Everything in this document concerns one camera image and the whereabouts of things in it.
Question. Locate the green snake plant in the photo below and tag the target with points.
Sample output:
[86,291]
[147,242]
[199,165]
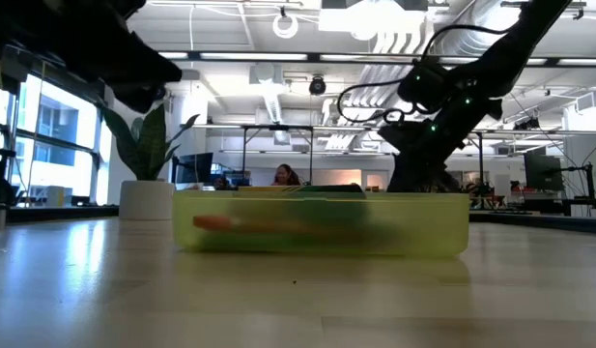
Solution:
[148,145]

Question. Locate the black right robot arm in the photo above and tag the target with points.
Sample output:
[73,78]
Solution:
[510,58]

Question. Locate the white ceiling fixture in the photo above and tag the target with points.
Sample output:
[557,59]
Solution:
[370,19]

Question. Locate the long ceiling light strip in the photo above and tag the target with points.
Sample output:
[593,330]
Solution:
[254,56]

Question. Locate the person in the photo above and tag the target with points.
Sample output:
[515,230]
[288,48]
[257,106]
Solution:
[222,182]
[285,175]

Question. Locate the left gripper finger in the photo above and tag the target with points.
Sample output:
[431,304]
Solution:
[138,99]
[143,67]

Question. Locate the black round ceiling camera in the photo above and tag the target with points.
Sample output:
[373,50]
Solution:
[317,86]

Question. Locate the yellow-green translucent pencil box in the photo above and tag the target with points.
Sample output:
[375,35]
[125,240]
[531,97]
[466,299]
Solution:
[423,227]

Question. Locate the distant black rig frame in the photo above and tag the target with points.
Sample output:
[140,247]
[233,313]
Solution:
[481,159]
[278,127]

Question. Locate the teal pencil orange eraser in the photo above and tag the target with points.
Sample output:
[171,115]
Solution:
[213,223]

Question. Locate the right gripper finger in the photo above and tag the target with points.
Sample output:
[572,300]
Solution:
[440,180]
[406,180]

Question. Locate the silver ventilation duct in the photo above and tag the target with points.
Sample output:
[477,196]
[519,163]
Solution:
[476,14]

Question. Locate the white plant pot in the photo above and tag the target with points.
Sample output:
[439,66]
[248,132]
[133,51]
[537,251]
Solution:
[145,200]

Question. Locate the black computer monitor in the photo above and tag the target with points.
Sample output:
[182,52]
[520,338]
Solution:
[196,166]
[543,171]

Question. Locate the white bin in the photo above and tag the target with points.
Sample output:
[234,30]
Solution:
[56,197]

